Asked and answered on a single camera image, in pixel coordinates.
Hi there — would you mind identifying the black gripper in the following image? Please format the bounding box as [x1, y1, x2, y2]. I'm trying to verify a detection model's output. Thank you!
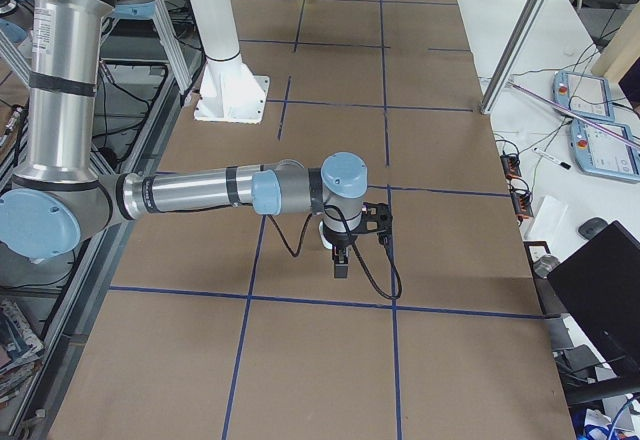
[319, 223, 355, 279]

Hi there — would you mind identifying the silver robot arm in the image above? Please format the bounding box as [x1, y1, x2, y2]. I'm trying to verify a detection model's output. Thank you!
[1, 0, 372, 278]

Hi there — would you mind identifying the stack of books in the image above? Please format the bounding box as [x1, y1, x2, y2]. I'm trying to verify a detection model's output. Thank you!
[1, 298, 45, 406]

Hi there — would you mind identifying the metal cylinder weight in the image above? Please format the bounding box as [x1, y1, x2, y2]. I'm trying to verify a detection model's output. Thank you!
[532, 254, 560, 279]

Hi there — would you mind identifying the black marker pen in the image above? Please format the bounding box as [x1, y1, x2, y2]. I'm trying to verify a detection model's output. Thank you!
[533, 147, 572, 170]

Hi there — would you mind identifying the grey computer mouse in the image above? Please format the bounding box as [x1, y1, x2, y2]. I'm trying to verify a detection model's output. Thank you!
[578, 217, 608, 240]

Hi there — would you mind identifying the black laptop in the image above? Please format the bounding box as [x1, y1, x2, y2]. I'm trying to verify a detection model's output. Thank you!
[548, 221, 639, 376]

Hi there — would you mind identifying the lower blue teach pendant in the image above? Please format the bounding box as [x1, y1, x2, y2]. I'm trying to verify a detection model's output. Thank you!
[570, 120, 639, 183]

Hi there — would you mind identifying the blue teach pendant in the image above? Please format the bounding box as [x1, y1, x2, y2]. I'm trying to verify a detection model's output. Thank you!
[570, 120, 639, 183]
[553, 70, 615, 122]

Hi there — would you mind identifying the upper blue teach pendant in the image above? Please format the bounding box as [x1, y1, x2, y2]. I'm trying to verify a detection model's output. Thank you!
[553, 70, 615, 122]

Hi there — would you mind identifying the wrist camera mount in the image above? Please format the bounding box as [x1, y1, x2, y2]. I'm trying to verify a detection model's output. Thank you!
[358, 202, 393, 235]

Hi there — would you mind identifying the aluminium frame post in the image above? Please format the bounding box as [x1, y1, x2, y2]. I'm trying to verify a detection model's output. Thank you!
[480, 0, 547, 114]

